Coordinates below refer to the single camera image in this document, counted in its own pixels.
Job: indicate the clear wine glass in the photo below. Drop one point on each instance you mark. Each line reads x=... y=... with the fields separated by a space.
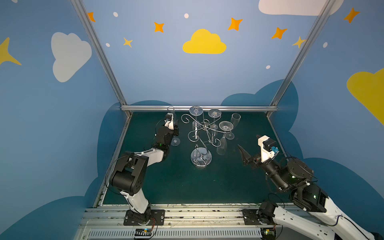
x=175 y=140
x=171 y=110
x=226 y=128
x=235 y=119
x=195 y=111
x=215 y=114

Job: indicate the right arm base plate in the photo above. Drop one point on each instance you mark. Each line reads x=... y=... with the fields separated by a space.
x=258 y=216

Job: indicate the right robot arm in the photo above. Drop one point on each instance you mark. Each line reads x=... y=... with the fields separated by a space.
x=296 y=178

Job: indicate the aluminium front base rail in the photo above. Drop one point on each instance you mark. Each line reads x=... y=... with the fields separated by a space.
x=182 y=222

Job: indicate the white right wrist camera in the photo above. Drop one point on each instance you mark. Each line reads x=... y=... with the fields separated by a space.
x=269 y=148

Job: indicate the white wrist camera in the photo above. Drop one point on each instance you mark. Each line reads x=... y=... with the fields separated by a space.
x=169 y=121
x=269 y=148

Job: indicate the green circuit board left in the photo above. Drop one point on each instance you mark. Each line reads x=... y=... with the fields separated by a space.
x=143 y=233

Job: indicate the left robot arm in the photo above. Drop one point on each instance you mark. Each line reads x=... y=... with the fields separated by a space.
x=129 y=173

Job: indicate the aluminium back frame rail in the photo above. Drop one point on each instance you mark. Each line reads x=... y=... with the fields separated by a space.
x=157 y=108

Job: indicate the green circuit board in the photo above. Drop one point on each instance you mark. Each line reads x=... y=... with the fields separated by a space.
x=268 y=234
x=143 y=233

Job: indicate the aluminium right frame post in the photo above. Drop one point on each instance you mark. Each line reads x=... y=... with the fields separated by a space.
x=311 y=38

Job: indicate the aluminium left frame post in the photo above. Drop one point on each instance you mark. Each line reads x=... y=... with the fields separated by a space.
x=88 y=26

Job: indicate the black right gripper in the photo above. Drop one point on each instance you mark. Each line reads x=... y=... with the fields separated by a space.
x=256 y=160

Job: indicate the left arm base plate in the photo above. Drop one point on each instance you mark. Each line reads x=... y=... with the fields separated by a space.
x=156 y=217

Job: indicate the chrome wine glass rack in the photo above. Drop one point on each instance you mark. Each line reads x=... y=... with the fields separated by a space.
x=203 y=137

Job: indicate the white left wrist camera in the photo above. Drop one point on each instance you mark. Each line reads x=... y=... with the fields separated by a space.
x=169 y=121

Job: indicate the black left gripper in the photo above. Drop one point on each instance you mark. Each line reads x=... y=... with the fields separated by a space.
x=167 y=129

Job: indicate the aluminium frame post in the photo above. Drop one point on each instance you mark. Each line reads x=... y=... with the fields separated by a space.
x=88 y=26
x=311 y=38

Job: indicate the green circuit board right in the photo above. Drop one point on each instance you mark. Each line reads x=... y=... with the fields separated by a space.
x=268 y=234

